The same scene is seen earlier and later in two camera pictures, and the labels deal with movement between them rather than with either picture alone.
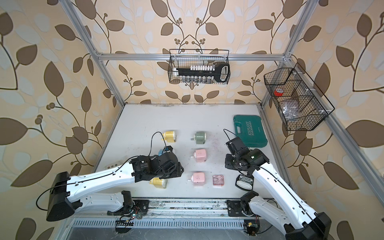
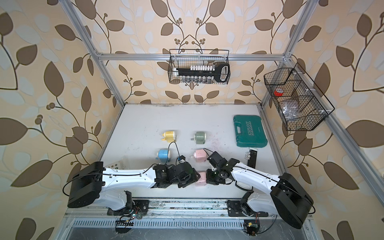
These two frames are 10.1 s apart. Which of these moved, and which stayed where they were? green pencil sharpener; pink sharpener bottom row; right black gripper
Moved: right black gripper
Stayed: pink sharpener bottom row; green pencil sharpener
